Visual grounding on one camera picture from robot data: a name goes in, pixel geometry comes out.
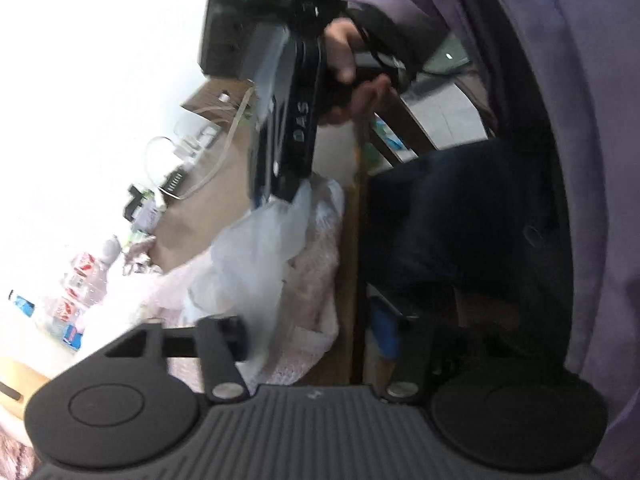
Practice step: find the clear plastic storage bag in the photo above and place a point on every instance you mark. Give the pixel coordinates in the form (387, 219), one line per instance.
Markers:
(255, 254)

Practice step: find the purple jacket torso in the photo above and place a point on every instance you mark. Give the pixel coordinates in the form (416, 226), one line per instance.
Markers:
(582, 57)

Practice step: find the red label water bottle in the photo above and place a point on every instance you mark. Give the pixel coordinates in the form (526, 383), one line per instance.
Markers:
(82, 286)

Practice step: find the pink fluffy garment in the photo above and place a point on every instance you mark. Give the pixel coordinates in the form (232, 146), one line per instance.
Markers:
(305, 299)

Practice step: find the black electronic box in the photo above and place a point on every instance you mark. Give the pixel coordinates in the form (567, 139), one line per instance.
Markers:
(174, 181)

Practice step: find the person's right hand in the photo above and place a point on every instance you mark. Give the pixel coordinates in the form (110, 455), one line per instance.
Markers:
(342, 42)

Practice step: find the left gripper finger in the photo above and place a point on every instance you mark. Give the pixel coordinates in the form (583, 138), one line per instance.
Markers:
(228, 330)

